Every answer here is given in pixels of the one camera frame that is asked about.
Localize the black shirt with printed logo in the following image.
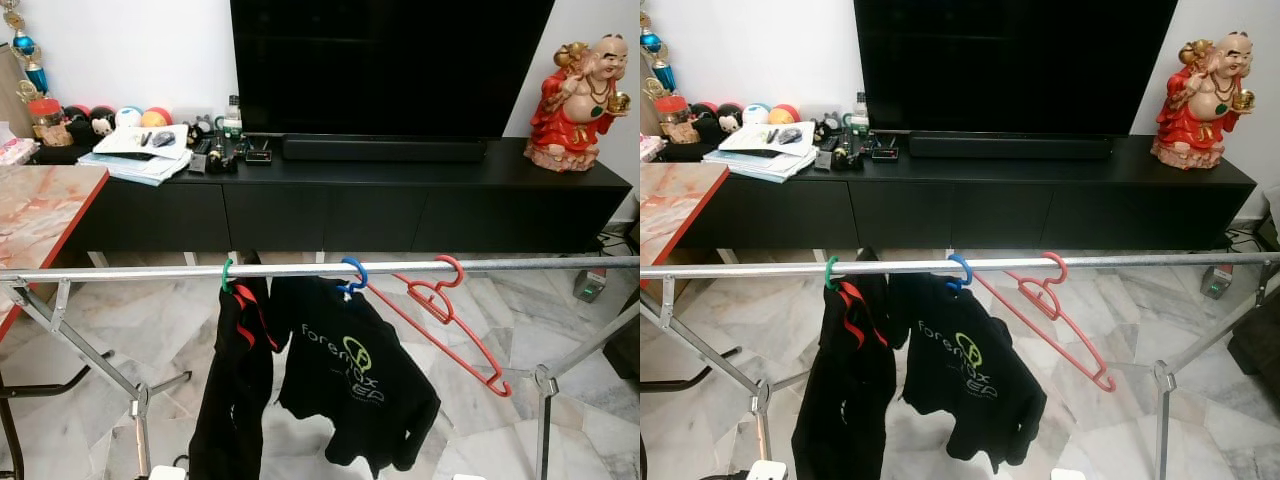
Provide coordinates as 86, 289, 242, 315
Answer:
885, 272, 1048, 474
268, 275, 442, 479

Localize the red plastic hanger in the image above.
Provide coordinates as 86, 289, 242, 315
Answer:
972, 251, 1118, 393
366, 254, 513, 399

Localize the marble pattern folding table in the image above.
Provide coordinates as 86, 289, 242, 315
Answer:
640, 162, 743, 396
0, 164, 110, 480

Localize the silver metal clothes rack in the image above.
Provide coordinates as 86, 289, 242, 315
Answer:
0, 255, 641, 480
640, 252, 1280, 480

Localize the jar with red lid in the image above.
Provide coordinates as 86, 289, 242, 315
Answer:
655, 95, 691, 141
28, 97, 65, 141

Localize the stack of white papers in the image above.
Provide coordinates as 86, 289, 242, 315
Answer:
78, 124, 193, 187
702, 121, 818, 184

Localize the red laughing buddha statue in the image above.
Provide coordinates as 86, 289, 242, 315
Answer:
1150, 32, 1257, 171
524, 34, 633, 173

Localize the blue and gold trophy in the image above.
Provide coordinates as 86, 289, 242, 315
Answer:
2, 0, 51, 101
640, 0, 679, 96

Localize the long black tv console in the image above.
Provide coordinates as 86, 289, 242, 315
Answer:
655, 133, 1258, 253
35, 135, 633, 256

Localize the black shirt with red trim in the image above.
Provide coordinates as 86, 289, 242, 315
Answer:
188, 275, 279, 480
792, 250, 898, 480

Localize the large black television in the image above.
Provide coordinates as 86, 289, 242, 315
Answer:
853, 0, 1179, 138
230, 0, 556, 139

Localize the black soundbar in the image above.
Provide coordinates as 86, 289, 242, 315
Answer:
908, 133, 1115, 161

